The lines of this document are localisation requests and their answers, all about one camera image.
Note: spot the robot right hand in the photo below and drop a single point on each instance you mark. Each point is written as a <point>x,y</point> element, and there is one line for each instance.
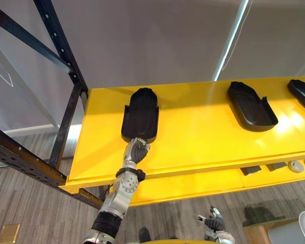
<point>214,221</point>

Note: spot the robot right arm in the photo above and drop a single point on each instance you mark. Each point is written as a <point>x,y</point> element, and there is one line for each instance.
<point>222,238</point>

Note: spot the cardboard box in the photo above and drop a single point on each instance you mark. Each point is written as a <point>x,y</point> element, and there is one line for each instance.
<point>259,233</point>

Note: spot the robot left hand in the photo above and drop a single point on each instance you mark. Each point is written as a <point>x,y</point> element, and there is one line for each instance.
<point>135,152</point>

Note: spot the black metal rack frame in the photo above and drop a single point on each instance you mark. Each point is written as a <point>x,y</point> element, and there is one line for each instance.
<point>64,54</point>

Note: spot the brass floor plate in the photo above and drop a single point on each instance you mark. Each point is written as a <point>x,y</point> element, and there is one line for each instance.
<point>8,232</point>

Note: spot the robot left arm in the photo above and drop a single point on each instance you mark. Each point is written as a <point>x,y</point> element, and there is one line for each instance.
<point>119,193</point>

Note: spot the black plastic housing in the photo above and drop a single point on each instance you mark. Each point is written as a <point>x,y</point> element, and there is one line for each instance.
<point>251,110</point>
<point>303,94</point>
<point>140,114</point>

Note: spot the yellow shelf board with parts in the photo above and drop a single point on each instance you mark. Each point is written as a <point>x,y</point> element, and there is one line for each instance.
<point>193,186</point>

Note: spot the robot dark foot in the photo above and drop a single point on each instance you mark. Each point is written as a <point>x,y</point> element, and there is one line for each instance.
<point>144,235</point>

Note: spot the small black flat part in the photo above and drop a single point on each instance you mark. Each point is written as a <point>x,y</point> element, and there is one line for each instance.
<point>277,166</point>
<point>250,170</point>

